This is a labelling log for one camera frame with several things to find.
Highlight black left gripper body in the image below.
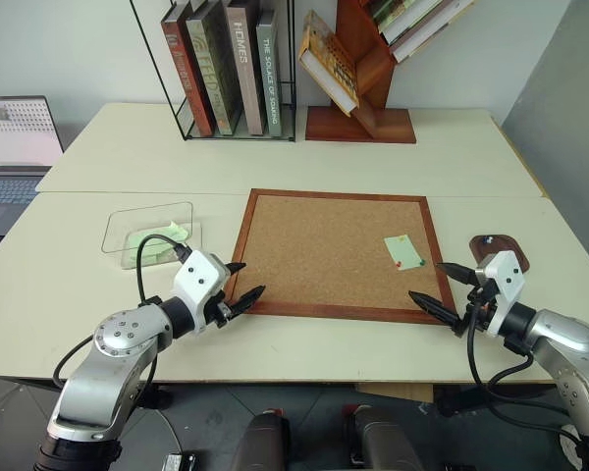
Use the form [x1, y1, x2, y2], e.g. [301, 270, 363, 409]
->
[205, 288, 237, 330]

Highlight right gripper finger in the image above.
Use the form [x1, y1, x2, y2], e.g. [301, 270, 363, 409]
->
[407, 289, 461, 326]
[436, 262, 479, 287]

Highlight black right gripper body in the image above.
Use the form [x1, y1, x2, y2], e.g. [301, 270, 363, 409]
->
[451, 268, 498, 339]

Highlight pale green paper note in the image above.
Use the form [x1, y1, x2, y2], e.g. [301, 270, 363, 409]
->
[383, 235, 424, 272]

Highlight pale green note stack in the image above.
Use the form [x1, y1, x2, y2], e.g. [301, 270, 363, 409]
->
[124, 221, 188, 267]

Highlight wood framed cork board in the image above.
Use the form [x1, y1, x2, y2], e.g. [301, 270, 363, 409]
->
[223, 187, 458, 326]

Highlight small brown wooden dish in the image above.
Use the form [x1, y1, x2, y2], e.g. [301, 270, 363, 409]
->
[467, 234, 532, 272]

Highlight black table clamp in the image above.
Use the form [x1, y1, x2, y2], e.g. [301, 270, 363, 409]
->
[135, 384, 174, 412]

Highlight clear plastic tray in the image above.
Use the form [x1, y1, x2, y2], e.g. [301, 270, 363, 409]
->
[100, 200, 204, 273]

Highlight dark rounded shape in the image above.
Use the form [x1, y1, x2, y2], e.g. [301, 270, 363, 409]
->
[229, 406, 292, 471]
[342, 403, 424, 471]

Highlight olive green patterned book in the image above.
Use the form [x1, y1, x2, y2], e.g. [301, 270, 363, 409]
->
[185, 0, 242, 137]

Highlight brown wooden tree bookshelf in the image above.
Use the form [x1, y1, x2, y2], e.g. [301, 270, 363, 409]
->
[304, 0, 419, 145]

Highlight grey green SOLACE book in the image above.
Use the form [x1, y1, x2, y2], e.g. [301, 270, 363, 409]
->
[255, 9, 283, 138]

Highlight red brown hardcover book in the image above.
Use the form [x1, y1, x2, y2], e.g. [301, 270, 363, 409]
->
[160, 0, 217, 138]

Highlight brown HOMES book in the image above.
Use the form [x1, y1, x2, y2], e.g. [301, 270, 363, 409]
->
[223, 0, 267, 137]

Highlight yellow patterned book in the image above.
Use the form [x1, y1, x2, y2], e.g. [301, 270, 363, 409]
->
[297, 10, 361, 118]

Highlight books on wooden shelf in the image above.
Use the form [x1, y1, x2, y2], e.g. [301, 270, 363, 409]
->
[390, 0, 478, 65]

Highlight grey open laptop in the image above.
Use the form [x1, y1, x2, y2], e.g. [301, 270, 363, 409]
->
[0, 95, 65, 237]

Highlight green cover book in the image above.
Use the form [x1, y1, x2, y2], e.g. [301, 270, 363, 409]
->
[367, 0, 443, 34]

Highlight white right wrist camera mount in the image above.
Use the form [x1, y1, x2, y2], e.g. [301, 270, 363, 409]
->
[475, 250, 528, 338]

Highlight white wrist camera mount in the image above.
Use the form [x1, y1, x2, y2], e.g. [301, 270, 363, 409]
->
[475, 250, 528, 338]
[171, 249, 228, 338]

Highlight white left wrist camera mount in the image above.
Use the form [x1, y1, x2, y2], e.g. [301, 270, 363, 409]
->
[171, 249, 228, 338]

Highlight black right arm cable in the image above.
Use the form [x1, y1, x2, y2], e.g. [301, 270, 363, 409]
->
[465, 292, 539, 394]

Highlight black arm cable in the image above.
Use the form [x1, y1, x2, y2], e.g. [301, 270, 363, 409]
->
[465, 292, 539, 394]
[52, 234, 192, 392]

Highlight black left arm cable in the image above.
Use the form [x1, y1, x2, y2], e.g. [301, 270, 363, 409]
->
[52, 234, 192, 392]

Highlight black wire book rack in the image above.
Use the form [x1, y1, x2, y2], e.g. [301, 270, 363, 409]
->
[128, 0, 297, 143]

